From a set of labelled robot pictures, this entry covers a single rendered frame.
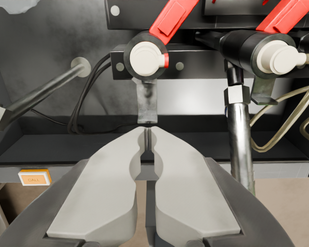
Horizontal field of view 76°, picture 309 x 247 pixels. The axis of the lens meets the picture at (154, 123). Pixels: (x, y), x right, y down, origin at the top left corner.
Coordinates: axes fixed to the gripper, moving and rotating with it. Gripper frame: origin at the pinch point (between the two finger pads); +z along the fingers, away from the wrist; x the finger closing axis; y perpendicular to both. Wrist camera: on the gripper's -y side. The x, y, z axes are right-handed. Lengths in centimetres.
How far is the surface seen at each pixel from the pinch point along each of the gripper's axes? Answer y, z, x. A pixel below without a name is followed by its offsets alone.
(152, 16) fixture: -7.0, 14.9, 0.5
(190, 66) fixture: -1.1, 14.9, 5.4
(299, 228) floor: 177, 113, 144
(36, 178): 19.3, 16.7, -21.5
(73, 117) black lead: 4.1, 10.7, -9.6
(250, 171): 4.5, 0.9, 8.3
